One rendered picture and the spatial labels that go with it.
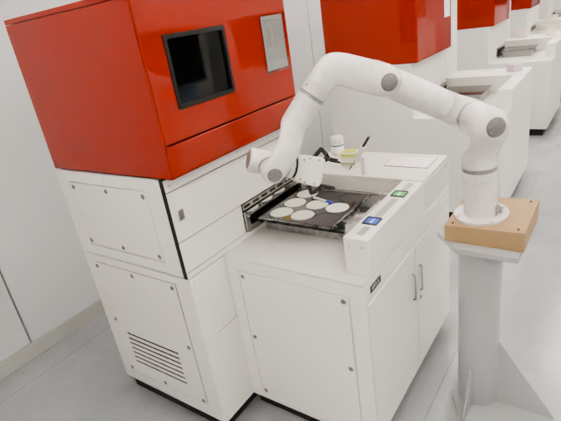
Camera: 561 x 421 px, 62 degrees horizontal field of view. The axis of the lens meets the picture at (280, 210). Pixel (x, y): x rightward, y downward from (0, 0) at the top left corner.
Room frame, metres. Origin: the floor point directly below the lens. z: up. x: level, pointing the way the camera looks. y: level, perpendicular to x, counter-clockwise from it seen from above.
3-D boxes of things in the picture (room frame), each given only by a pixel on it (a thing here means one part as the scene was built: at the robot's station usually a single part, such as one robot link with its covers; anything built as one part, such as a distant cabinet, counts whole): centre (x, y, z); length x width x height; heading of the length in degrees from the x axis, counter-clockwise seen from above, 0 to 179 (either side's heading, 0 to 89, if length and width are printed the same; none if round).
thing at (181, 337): (2.07, 0.41, 0.41); 0.82 x 0.71 x 0.82; 142
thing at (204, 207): (1.86, 0.14, 1.02); 0.82 x 0.03 x 0.40; 142
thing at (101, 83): (2.06, 0.39, 1.52); 0.81 x 0.75 x 0.59; 142
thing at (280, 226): (1.75, -0.13, 0.84); 0.50 x 0.02 x 0.03; 52
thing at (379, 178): (2.12, -0.47, 0.89); 0.62 x 0.35 x 0.14; 52
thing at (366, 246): (1.60, -0.40, 0.89); 0.55 x 0.09 x 0.14; 142
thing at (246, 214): (2.00, 0.02, 0.89); 0.44 x 0.02 x 0.10; 142
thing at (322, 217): (1.88, -0.16, 0.90); 0.34 x 0.34 x 0.01; 52
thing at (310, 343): (1.88, -0.29, 0.41); 0.97 x 0.64 x 0.82; 142
